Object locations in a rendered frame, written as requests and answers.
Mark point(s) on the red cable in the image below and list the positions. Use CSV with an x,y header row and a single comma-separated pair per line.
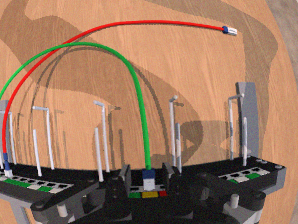
x,y
5,156

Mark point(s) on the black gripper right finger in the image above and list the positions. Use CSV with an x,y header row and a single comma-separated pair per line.
x,y
243,203

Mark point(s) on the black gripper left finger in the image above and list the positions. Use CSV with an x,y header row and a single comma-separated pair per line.
x,y
66,206

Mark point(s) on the green patch cord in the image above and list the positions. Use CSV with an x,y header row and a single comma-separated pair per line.
x,y
135,79

